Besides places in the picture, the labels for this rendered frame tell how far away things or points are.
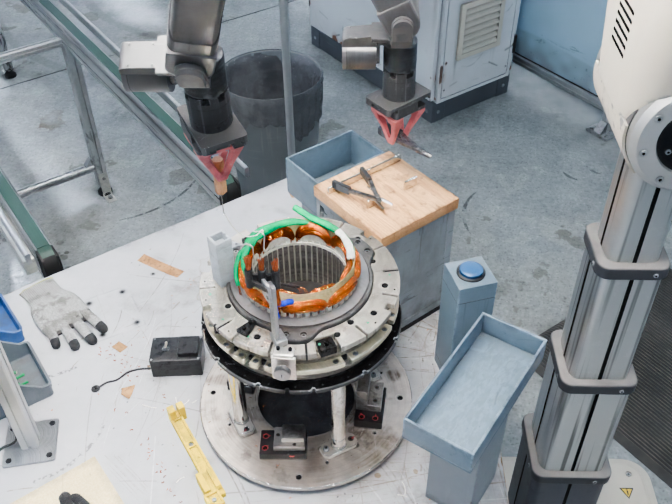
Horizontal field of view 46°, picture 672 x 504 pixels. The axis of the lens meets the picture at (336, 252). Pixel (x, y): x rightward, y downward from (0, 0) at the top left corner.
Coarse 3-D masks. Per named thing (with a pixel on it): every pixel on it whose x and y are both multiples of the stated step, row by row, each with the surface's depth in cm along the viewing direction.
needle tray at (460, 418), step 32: (480, 320) 124; (480, 352) 124; (512, 352) 124; (448, 384) 119; (480, 384) 119; (512, 384) 119; (416, 416) 114; (448, 416) 115; (480, 416) 115; (448, 448) 108; (480, 448) 107; (448, 480) 126; (480, 480) 125
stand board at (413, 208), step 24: (384, 168) 154; (408, 168) 154; (336, 192) 149; (384, 192) 149; (408, 192) 149; (432, 192) 149; (360, 216) 143; (384, 216) 143; (408, 216) 143; (432, 216) 145; (384, 240) 139
